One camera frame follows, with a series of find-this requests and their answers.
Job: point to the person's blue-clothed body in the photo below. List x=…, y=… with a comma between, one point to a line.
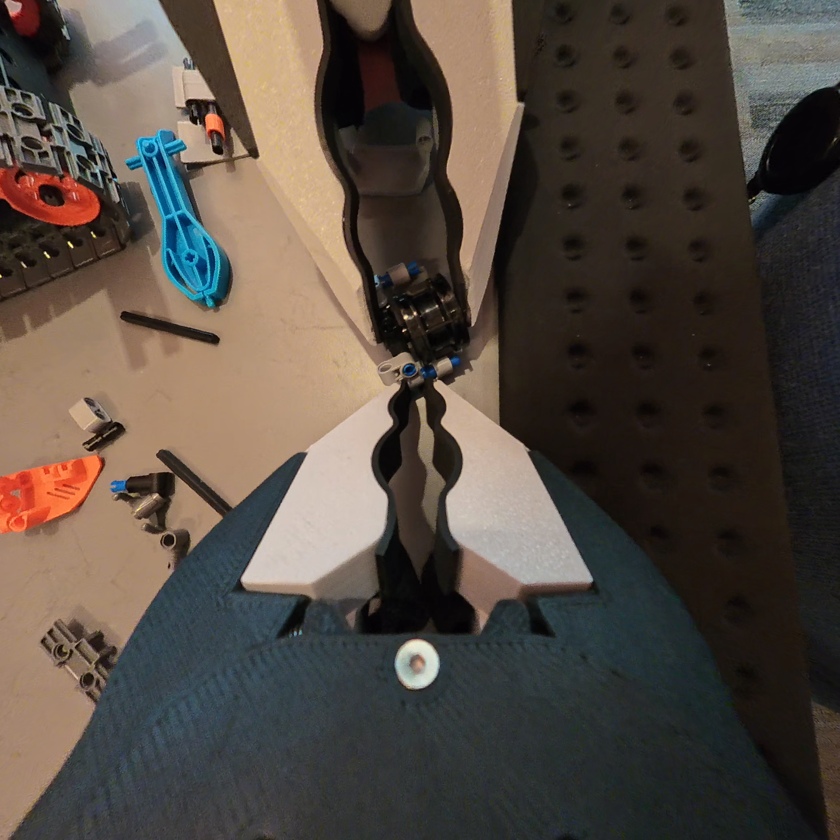
x=800, y=328

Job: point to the black elbow connector blue pin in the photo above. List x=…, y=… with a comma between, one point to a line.
x=148, y=484

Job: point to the grey bracket with orange bushes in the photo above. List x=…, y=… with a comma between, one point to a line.
x=190, y=85

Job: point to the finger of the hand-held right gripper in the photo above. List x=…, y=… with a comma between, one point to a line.
x=485, y=98
x=282, y=98

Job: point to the black axle rod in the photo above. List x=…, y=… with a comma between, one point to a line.
x=170, y=328
x=193, y=482

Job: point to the grey axle connector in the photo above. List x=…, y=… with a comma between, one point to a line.
x=149, y=506

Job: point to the tracked toy robot vehicle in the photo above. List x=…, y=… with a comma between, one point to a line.
x=39, y=190

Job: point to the black toy wheel assembly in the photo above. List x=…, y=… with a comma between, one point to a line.
x=426, y=321

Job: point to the dark grey beam connector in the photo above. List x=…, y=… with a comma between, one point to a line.
x=79, y=653

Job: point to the orange plastic panel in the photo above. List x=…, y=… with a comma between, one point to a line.
x=39, y=489

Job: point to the black pin connector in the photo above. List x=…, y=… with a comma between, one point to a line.
x=103, y=436

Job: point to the black perforated board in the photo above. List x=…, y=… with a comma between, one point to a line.
x=656, y=328

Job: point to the black badge reel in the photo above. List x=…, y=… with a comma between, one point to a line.
x=800, y=144

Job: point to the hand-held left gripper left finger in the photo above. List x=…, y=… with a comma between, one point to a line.
x=315, y=525

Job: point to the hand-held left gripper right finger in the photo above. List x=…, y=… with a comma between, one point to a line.
x=518, y=525

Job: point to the blue brick separator tool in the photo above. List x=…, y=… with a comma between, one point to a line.
x=161, y=170

